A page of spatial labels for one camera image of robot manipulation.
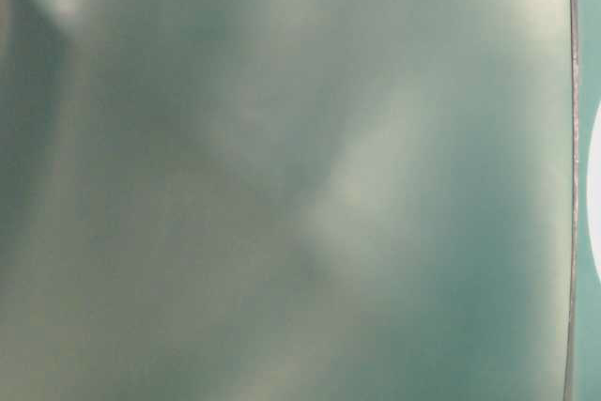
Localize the white round bowl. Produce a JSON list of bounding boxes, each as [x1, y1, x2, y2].
[[586, 108, 601, 277]]

